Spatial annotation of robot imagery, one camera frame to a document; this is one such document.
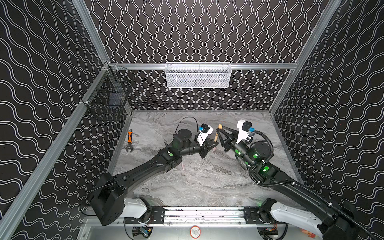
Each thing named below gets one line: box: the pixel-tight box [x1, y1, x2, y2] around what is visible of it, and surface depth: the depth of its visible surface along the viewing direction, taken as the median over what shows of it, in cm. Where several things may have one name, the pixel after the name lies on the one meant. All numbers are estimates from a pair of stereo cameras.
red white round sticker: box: [190, 225, 201, 239], surface depth 70 cm
